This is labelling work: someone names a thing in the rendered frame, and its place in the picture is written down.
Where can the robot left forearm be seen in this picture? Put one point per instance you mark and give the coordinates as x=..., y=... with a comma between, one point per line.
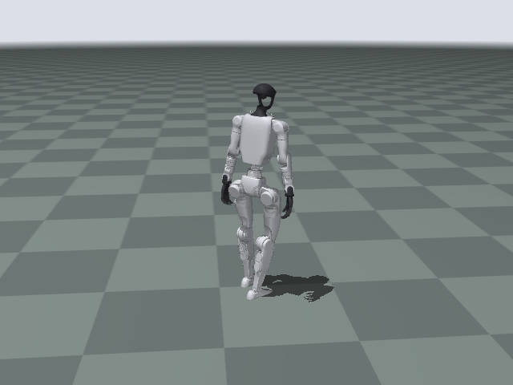
x=229, y=166

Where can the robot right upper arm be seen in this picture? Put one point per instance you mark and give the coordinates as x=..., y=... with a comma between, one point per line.
x=281, y=128

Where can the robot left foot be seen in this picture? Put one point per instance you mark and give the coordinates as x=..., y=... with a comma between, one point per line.
x=246, y=282

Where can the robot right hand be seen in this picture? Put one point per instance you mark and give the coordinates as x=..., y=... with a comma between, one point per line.
x=289, y=202

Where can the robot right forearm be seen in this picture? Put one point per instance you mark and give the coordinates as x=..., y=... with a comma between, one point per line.
x=286, y=172

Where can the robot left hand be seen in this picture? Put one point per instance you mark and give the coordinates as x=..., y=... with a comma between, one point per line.
x=224, y=191

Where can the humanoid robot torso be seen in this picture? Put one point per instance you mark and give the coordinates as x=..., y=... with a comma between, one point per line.
x=257, y=143

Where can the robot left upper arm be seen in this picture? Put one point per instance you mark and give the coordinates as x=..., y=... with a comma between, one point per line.
x=234, y=148

